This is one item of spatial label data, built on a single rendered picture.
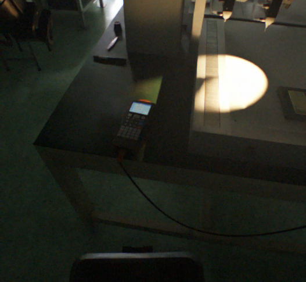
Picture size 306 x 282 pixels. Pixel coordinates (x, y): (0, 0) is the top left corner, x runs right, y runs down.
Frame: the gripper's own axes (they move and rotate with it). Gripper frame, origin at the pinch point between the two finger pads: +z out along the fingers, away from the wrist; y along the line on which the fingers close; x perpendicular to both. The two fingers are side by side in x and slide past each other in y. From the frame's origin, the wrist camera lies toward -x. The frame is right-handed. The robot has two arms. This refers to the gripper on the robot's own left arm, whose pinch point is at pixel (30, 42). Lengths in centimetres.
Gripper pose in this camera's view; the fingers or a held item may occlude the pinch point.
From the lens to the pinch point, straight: 63.1
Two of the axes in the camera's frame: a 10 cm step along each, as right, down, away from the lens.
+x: 0.1, 9.8, -1.8
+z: -0.2, 1.8, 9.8
